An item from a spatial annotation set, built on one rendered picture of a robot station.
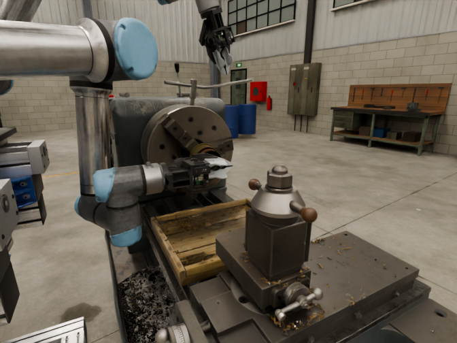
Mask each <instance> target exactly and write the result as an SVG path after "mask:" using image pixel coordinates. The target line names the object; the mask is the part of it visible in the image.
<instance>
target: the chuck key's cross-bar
mask: <svg viewBox="0 0 457 343"><path fill-rule="evenodd" d="M247 82H252V79H247V80H239V81H234V82H226V83H222V84H213V85H209V86H202V85H197V88H199V89H211V88H218V87H223V86H230V85H235V84H243V83H247ZM164 83H165V84H170V85H176V86H185V87H191V86H192V85H191V84H188V83H183V82H174V81H168V80H165V81H164Z"/></svg>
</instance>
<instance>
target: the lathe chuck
mask: <svg viewBox="0 0 457 343"><path fill-rule="evenodd" d="M166 115H168V116H169V117H170V118H171V119H173V120H176V121H177V123H178V124H179V125H180V126H181V127H182V128H183V130H185V131H187V132H188V134H189V135H190V136H191V137H192V138H193V139H195V140H196V141H197V142H198V143H199V142H202V143H209V142H214V141H216V140H221V139H224V138H227V137H231V136H232V135H231V132H230V130H229V128H228V126H227V124H226V123H225V121H224V120H223V119H222V118H221V117H220V116H219V115H218V114H216V113H215V112H214V111H212V110H210V109H208V108H204V107H201V106H196V105H175V106H172V107H170V108H167V109H165V110H163V111H162V112H160V113H159V114H158V115H157V116H155V117H154V119H153V120H152V121H151V123H150V124H149V125H148V128H147V129H146V132H145V134H144V137H143V144H142V152H143V159H144V161H145V164H146V162H150V164H151V163H158V164H159V163H166V165H167V168H168V166H169V165H170V164H172V163H173V162H174V161H176V160H177V159H179V158H182V156H181V149H182V147H181V146H180V145H179V144H178V143H177V142H176V141H175V140H174V139H173V138H172V136H171V135H170V134H169V133H168V132H167V131H166V130H165V128H164V127H163V126H162V125H161V124H160V123H159V121H160V120H161V119H162V118H164V117H165V116H166ZM232 156H233V150H231V151H228V152H225V154H224V155H221V158H222V159H226V160H227V161H230V162H231V160H232ZM220 180H221V179H219V178H216V179H213V180H212V181H211V182H209V183H208V184H206V186H208V187H210V188H211V187H213V186H214V185H216V184H217V183H218V182H219V181H220ZM204 191H206V190H204ZM204 191H197V192H191V193H185V195H194V194H198V193H202V192H204Z"/></svg>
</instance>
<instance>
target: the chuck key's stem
mask: <svg viewBox="0 0 457 343"><path fill-rule="evenodd" d="M190 83H191V85H192V86H191V87H190V97H189V98H190V105H194V100H195V99H196V92H197V80H193V79H191V80H190Z"/></svg>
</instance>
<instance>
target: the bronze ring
mask: <svg viewBox="0 0 457 343"><path fill-rule="evenodd" d="M201 152H204V153H207V154H211V155H214V156H216V157H220V158H221V156H220V154H219V153H218V152H217V150H216V149H214V147H213V146H211V145H209V144H206V143H202V144H198V145H196V146H195V147H194V148H193V149H192V151H191V152H190V156H189V157H191V156H192V154H198V153H201ZM217 167H220V166H218V165H215V166H213V167H210V169H216V168H217Z"/></svg>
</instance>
